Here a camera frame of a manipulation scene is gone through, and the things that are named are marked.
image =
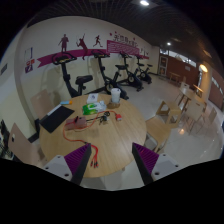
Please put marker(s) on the red charger block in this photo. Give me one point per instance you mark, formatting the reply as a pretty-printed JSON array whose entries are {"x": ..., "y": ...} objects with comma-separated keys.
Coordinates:
[{"x": 118, "y": 117}]

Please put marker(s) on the blue and orange marker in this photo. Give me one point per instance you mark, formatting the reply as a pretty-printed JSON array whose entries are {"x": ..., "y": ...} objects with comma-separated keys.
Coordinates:
[{"x": 66, "y": 102}]

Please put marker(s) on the black mouse pad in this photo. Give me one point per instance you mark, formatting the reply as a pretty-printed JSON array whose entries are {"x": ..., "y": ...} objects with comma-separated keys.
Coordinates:
[{"x": 56, "y": 119}]

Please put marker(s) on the light wooden chair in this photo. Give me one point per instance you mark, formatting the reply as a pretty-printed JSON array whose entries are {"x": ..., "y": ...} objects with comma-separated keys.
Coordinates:
[{"x": 41, "y": 103}]

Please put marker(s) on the small wall posters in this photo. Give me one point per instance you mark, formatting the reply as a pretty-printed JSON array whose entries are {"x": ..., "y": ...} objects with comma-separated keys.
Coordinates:
[{"x": 29, "y": 66}]

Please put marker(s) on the row of black exercise bikes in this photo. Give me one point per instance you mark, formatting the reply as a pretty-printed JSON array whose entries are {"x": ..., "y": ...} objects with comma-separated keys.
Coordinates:
[{"x": 66, "y": 76}]

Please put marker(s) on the ceiling lights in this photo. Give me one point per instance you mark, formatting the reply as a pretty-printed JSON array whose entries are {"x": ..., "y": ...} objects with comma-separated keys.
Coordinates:
[{"x": 144, "y": 2}]

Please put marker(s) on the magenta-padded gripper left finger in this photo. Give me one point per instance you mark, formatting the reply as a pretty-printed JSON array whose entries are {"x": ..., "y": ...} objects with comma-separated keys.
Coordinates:
[{"x": 76, "y": 159}]

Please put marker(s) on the pink power strip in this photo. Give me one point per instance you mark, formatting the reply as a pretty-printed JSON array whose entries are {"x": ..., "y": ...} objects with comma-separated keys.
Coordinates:
[{"x": 78, "y": 123}]

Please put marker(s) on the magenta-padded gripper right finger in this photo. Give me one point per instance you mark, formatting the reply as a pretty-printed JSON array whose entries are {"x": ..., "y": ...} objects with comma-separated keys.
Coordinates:
[{"x": 146, "y": 159}]

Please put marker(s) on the grey wall vent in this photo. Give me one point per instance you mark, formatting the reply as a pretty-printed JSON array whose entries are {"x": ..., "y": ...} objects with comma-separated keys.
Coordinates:
[{"x": 3, "y": 69}]

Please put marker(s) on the white paper cup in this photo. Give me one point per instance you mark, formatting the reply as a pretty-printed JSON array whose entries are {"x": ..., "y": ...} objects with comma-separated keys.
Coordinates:
[{"x": 115, "y": 95}]

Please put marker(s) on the round wooden coaster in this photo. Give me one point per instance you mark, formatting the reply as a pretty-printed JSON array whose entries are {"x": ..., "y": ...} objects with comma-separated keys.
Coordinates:
[{"x": 113, "y": 105}]

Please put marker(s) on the green wet wipes pack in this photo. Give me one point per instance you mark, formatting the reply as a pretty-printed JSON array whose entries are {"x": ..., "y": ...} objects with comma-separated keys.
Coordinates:
[{"x": 93, "y": 108}]

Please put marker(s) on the small white box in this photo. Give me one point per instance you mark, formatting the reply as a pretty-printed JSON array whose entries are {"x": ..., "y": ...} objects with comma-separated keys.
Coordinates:
[{"x": 92, "y": 98}]

